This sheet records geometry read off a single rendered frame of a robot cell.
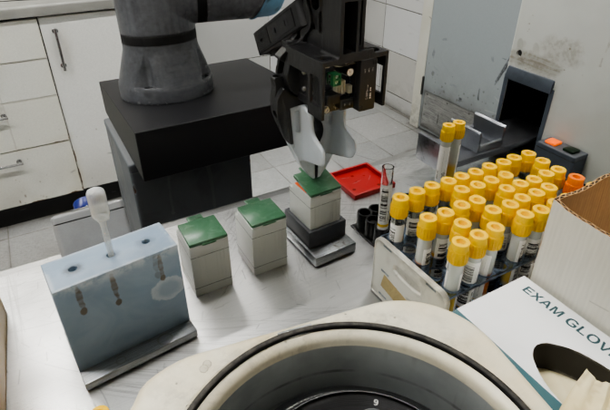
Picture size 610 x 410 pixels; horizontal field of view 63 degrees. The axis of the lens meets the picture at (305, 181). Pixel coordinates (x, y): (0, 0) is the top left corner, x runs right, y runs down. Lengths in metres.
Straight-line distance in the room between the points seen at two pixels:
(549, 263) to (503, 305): 0.05
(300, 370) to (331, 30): 0.26
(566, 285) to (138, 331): 0.36
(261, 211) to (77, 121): 1.72
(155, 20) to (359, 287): 0.48
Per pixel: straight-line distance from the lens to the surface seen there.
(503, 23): 2.48
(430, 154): 0.71
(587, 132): 0.76
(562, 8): 0.76
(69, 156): 2.24
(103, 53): 2.12
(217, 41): 2.91
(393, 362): 0.34
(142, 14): 0.79
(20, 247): 2.27
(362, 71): 0.45
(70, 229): 0.54
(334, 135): 0.52
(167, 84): 0.79
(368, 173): 0.72
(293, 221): 0.57
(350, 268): 0.55
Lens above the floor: 1.24
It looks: 31 degrees down
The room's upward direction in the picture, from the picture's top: straight up
